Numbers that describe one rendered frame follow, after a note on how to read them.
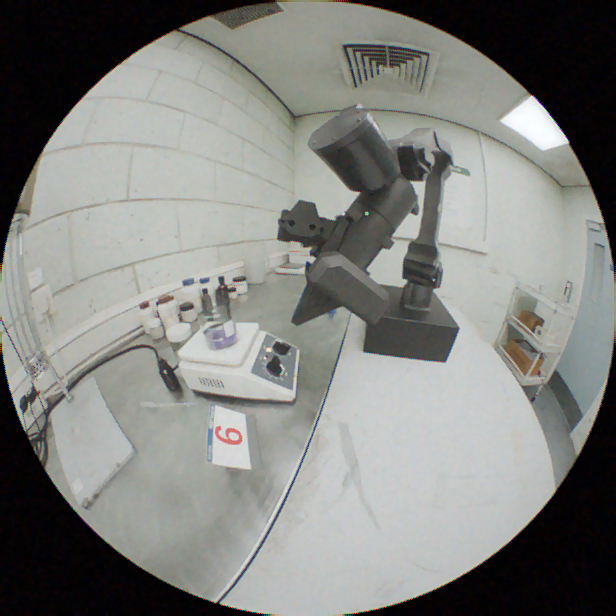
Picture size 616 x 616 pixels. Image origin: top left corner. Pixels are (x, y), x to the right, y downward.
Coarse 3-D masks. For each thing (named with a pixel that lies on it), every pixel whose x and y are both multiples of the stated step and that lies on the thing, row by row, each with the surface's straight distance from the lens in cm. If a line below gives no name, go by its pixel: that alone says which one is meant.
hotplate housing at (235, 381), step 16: (256, 336) 35; (256, 352) 31; (192, 368) 32; (208, 368) 31; (224, 368) 29; (240, 368) 28; (192, 384) 36; (208, 384) 33; (224, 384) 31; (240, 384) 30; (256, 384) 29; (272, 384) 28; (256, 400) 32; (272, 400) 31; (288, 400) 30
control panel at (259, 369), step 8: (272, 336) 37; (264, 344) 34; (272, 344) 35; (264, 352) 32; (272, 352) 33; (288, 352) 35; (296, 352) 37; (256, 360) 30; (264, 360) 31; (280, 360) 33; (288, 360) 34; (256, 368) 29; (264, 368) 30; (288, 368) 32; (264, 376) 29; (272, 376) 29; (280, 376) 30; (288, 376) 31; (280, 384) 29; (288, 384) 30
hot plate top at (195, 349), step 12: (240, 324) 37; (252, 324) 36; (240, 336) 33; (252, 336) 32; (192, 348) 33; (204, 348) 32; (240, 348) 30; (192, 360) 32; (204, 360) 30; (216, 360) 29; (228, 360) 28; (240, 360) 28
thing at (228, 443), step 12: (216, 408) 29; (216, 420) 28; (228, 420) 29; (240, 420) 30; (216, 432) 27; (228, 432) 28; (240, 432) 29; (216, 444) 26; (228, 444) 27; (240, 444) 28; (216, 456) 25; (228, 456) 26; (240, 456) 27
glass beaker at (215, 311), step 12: (192, 300) 30; (204, 300) 32; (216, 300) 32; (228, 300) 27; (204, 312) 27; (216, 312) 27; (228, 312) 27; (204, 324) 28; (216, 324) 27; (228, 324) 28; (204, 336) 30; (216, 336) 28; (228, 336) 29; (216, 348) 30; (228, 348) 30
